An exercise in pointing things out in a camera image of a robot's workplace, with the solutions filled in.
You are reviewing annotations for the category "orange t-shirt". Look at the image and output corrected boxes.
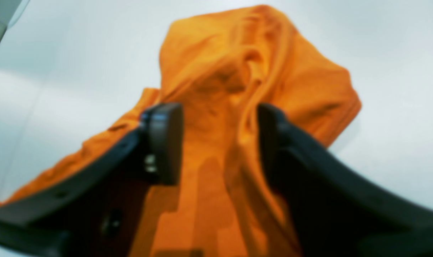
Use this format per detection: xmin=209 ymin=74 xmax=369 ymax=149
xmin=5 ymin=5 xmax=361 ymax=257

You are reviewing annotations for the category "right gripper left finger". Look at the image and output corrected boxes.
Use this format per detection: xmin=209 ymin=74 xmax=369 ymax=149
xmin=0 ymin=103 xmax=184 ymax=257

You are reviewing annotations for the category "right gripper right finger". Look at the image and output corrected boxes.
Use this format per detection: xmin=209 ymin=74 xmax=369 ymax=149
xmin=257 ymin=104 xmax=433 ymax=257

